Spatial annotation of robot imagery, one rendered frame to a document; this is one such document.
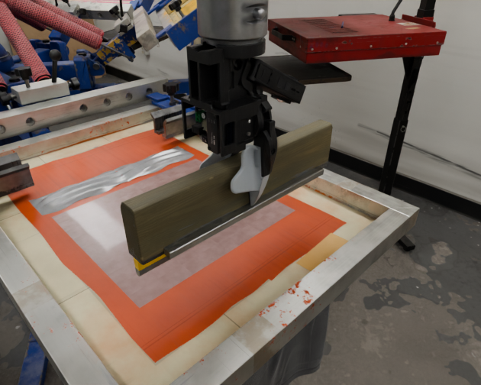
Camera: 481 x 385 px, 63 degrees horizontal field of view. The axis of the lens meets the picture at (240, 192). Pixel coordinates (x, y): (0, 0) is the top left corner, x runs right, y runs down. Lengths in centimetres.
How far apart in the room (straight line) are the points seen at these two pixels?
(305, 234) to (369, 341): 116
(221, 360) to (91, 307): 22
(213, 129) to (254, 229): 30
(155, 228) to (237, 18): 23
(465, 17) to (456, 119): 53
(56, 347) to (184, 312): 16
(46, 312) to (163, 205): 22
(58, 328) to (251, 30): 41
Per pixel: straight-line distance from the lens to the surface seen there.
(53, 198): 85
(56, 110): 112
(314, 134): 61
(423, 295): 208
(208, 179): 47
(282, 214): 74
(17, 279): 63
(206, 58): 42
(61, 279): 66
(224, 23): 42
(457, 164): 263
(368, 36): 161
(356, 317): 188
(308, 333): 90
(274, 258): 64
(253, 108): 45
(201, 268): 62
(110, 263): 66
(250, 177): 49
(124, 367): 53
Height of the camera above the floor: 138
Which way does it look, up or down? 32 degrees down
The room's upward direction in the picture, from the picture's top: straight up
